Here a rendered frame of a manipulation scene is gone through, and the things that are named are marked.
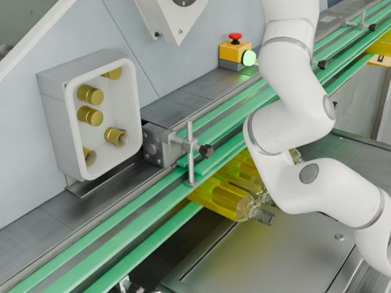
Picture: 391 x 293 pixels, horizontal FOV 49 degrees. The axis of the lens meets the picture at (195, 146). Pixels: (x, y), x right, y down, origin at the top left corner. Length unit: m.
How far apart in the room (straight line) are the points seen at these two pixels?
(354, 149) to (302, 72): 0.91
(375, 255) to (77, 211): 0.58
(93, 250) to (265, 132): 0.40
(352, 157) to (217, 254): 0.66
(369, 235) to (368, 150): 0.80
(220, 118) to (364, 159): 0.62
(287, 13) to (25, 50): 0.47
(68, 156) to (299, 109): 0.48
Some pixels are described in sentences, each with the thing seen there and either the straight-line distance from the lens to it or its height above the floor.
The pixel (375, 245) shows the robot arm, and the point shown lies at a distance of 0.80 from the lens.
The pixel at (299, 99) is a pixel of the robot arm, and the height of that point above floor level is 1.22.
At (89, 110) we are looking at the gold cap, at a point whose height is 0.80.
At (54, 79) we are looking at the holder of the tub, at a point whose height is 0.80.
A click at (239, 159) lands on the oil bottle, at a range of 1.09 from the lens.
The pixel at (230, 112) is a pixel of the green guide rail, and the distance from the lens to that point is 1.09.
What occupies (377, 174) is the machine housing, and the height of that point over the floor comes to 1.23.
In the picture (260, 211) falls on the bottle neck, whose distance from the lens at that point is 0.96.
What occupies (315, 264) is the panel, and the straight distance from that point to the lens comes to 1.06.
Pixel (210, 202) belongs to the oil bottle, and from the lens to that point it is 1.00.
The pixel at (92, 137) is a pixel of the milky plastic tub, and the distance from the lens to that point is 0.96.
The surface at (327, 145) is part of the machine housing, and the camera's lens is 1.55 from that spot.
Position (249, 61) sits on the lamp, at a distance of 1.26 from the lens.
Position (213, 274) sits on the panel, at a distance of 1.01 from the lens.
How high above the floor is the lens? 1.45
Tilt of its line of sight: 32 degrees down
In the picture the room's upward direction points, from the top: 111 degrees clockwise
